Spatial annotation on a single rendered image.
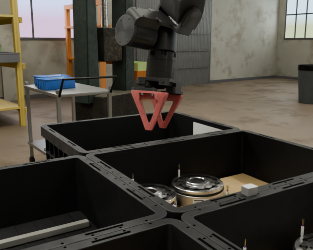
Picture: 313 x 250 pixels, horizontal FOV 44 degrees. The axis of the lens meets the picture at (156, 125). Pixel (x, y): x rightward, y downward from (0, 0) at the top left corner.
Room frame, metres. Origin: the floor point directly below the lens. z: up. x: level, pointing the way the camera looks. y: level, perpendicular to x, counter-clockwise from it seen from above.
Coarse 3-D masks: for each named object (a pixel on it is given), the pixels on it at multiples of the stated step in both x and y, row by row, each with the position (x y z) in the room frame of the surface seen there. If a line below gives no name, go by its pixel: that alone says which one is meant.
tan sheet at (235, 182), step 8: (232, 176) 0.84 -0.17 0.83; (240, 176) 0.84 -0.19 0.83; (248, 176) 0.84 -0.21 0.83; (224, 184) 0.79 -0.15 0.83; (232, 184) 0.79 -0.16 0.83; (240, 184) 0.79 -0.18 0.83; (256, 184) 0.79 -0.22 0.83; (264, 184) 0.79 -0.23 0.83; (224, 192) 0.74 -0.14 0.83; (232, 192) 0.74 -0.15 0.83
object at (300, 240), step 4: (304, 236) 0.50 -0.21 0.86; (308, 236) 0.50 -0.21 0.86; (312, 236) 0.50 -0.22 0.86; (296, 240) 0.49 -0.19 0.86; (300, 240) 0.49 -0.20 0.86; (304, 240) 0.49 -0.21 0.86; (308, 240) 0.49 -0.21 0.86; (312, 240) 0.49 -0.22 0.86; (296, 244) 0.48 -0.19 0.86; (300, 244) 0.48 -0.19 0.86; (304, 244) 0.48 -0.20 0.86; (308, 244) 0.48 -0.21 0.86; (312, 244) 0.48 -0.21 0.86; (296, 248) 0.47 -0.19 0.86; (300, 248) 0.47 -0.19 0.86; (304, 248) 0.47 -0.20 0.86; (308, 248) 0.47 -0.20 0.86; (312, 248) 0.47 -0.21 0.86
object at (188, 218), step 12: (312, 180) 0.54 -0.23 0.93; (264, 192) 0.49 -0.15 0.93; (276, 192) 0.49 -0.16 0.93; (288, 192) 0.51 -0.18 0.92; (216, 204) 0.45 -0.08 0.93; (228, 204) 0.45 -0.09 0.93; (240, 204) 0.46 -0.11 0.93; (192, 216) 0.42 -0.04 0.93; (204, 216) 0.43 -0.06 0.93; (204, 228) 0.39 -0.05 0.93; (216, 240) 0.36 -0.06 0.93
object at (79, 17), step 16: (80, 0) 4.58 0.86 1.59; (112, 0) 5.20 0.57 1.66; (128, 0) 5.13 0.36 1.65; (80, 16) 4.58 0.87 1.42; (112, 16) 5.20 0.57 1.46; (80, 32) 4.58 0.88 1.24; (96, 32) 4.64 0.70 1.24; (112, 32) 4.85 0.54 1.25; (80, 48) 4.58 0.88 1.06; (96, 48) 4.64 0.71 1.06; (112, 48) 4.84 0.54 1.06; (128, 48) 5.11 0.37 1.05; (80, 64) 4.58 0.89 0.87; (96, 64) 4.63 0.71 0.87; (112, 64) 5.19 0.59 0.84; (128, 64) 5.11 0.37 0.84; (80, 80) 4.58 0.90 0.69; (96, 80) 4.62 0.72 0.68; (112, 80) 5.21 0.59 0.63; (128, 80) 5.11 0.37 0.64; (80, 96) 4.58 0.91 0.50; (96, 96) 4.56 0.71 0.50; (112, 96) 4.62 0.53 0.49; (128, 96) 4.85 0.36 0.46; (80, 112) 4.70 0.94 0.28; (96, 112) 4.54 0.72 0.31; (112, 112) 4.60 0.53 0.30; (128, 112) 4.85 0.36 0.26
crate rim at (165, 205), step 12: (228, 132) 0.85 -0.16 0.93; (240, 132) 0.87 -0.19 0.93; (252, 132) 0.85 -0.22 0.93; (144, 144) 0.75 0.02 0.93; (156, 144) 0.75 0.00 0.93; (168, 144) 0.76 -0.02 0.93; (288, 144) 0.76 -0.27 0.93; (300, 144) 0.75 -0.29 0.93; (96, 156) 0.68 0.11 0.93; (108, 168) 0.60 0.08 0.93; (132, 180) 0.54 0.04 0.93; (288, 180) 0.55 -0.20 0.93; (300, 180) 0.54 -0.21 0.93; (144, 192) 0.49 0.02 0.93; (240, 192) 0.49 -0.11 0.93; (168, 204) 0.45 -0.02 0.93; (192, 204) 0.45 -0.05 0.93; (204, 204) 0.45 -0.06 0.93; (168, 216) 0.44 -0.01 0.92; (180, 216) 0.43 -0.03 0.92
